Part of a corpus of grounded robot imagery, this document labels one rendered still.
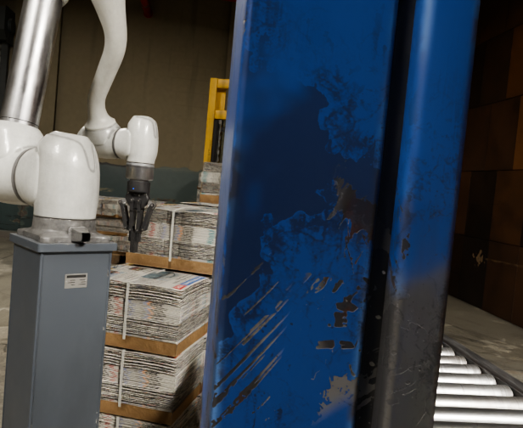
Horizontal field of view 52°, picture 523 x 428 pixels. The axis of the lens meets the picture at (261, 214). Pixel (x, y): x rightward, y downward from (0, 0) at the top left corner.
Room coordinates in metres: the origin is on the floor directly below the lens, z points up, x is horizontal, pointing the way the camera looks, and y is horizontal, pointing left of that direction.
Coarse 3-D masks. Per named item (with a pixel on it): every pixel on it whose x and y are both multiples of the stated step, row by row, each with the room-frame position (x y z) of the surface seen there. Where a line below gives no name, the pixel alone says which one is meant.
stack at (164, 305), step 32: (128, 288) 1.73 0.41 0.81; (160, 288) 1.71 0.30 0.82; (192, 288) 1.78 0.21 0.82; (128, 320) 1.73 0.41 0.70; (160, 320) 1.71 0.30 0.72; (192, 320) 1.83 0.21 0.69; (128, 352) 1.74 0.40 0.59; (192, 352) 1.85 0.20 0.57; (128, 384) 1.73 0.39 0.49; (160, 384) 1.71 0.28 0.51; (192, 384) 1.88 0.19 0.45; (192, 416) 1.93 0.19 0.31
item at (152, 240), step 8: (144, 208) 2.04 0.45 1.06; (160, 208) 2.05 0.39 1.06; (168, 208) 2.11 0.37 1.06; (176, 208) 2.17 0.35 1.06; (184, 208) 2.23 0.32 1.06; (192, 208) 2.28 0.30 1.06; (136, 216) 2.05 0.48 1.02; (144, 216) 2.04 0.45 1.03; (152, 216) 2.03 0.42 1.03; (160, 216) 2.02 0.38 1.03; (152, 224) 2.04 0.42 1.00; (160, 224) 2.02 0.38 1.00; (128, 232) 2.06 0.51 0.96; (144, 232) 2.04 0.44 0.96; (152, 232) 2.03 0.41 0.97; (160, 232) 2.02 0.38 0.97; (128, 240) 2.05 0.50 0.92; (144, 240) 2.03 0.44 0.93; (152, 240) 2.02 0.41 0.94; (160, 240) 2.01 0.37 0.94; (128, 248) 2.05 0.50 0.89; (144, 248) 2.03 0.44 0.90; (152, 248) 2.02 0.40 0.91; (160, 248) 2.01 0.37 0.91; (136, 264) 2.06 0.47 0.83
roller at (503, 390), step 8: (440, 384) 1.11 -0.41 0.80; (448, 384) 1.11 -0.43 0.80; (456, 384) 1.12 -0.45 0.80; (464, 384) 1.12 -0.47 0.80; (472, 384) 1.13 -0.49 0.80; (480, 384) 1.13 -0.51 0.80; (440, 392) 1.09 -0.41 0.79; (448, 392) 1.10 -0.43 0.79; (456, 392) 1.10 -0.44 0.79; (464, 392) 1.10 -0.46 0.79; (472, 392) 1.10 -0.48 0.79; (480, 392) 1.11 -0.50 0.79; (488, 392) 1.11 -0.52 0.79; (496, 392) 1.11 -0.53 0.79; (504, 392) 1.12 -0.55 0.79; (512, 392) 1.12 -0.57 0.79
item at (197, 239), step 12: (192, 216) 1.99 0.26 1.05; (204, 216) 1.98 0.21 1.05; (216, 216) 1.97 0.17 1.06; (180, 228) 2.00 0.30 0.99; (192, 228) 1.99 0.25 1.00; (204, 228) 1.97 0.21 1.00; (216, 228) 1.97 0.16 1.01; (180, 240) 2.00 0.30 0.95; (192, 240) 1.98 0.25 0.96; (204, 240) 1.97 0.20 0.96; (180, 252) 1.99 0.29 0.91; (192, 252) 1.98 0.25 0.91; (204, 252) 1.97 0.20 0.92
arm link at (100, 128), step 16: (96, 0) 1.50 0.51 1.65; (112, 0) 1.50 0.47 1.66; (112, 16) 1.52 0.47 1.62; (112, 32) 1.55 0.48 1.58; (112, 48) 1.58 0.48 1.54; (112, 64) 1.61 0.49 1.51; (96, 80) 1.66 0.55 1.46; (112, 80) 1.67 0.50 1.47; (96, 96) 1.69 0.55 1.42; (96, 112) 1.72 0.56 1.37; (96, 128) 1.73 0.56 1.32; (112, 128) 1.75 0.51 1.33; (96, 144) 1.75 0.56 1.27; (112, 144) 1.74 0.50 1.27
